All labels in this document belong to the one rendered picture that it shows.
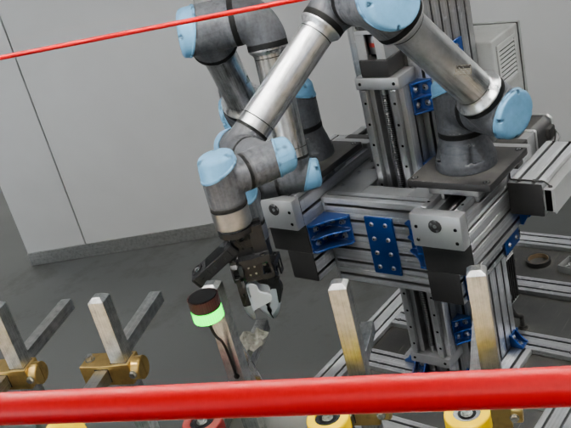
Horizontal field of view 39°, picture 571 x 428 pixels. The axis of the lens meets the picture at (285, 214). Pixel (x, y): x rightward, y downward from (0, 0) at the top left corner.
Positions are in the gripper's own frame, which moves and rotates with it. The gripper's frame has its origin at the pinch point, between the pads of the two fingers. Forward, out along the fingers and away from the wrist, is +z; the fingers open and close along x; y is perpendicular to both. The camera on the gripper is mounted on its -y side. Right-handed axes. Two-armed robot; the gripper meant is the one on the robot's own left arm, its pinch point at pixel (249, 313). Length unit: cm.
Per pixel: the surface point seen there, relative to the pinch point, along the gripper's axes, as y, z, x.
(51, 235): -117, 84, 288
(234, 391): 9, -75, -132
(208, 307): -5.9, -11.6, -14.1
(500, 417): 42, 20, -26
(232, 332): -3.7, -1.5, -8.0
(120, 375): -29.5, 6.1, -0.5
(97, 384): -33.6, 4.5, -4.0
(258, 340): -0.6, 13.4, 10.4
